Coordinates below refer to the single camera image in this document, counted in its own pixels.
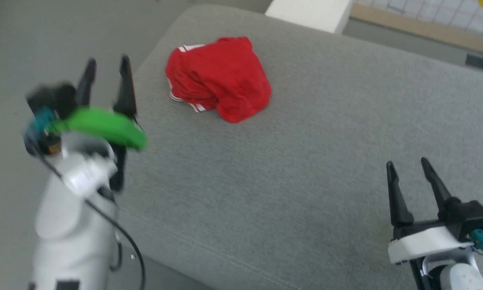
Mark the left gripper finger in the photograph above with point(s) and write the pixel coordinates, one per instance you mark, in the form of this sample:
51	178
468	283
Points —
125	92
86	84

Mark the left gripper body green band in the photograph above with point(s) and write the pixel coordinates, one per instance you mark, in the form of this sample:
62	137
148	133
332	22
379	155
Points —
104	125

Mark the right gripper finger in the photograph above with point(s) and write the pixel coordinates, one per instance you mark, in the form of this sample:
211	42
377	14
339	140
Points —
396	201
437	187

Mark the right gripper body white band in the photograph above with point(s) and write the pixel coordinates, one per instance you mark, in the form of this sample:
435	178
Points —
423	241

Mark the red shirt white sleeves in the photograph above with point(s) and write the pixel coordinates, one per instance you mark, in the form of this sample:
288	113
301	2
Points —
225	76

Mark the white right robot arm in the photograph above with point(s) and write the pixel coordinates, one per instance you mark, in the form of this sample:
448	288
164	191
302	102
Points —
459	278

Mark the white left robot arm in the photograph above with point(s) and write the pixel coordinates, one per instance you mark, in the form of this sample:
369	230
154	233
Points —
72	237

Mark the grey fabric sofa cushion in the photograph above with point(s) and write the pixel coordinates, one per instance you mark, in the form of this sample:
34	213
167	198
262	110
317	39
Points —
290	161

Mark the small black floor plate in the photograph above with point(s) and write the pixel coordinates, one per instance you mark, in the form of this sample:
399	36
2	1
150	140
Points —
478	61

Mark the lemon print partition screen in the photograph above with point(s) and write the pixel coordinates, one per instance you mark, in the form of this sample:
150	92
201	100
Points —
427	16

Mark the white box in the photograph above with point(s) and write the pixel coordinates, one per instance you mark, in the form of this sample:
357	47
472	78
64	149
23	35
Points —
310	14

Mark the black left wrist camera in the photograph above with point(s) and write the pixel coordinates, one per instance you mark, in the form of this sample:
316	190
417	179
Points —
54	98

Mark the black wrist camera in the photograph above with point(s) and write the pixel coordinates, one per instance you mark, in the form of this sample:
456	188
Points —
54	98
469	215

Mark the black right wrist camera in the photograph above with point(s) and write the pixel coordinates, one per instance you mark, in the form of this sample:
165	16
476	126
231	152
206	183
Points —
469	215

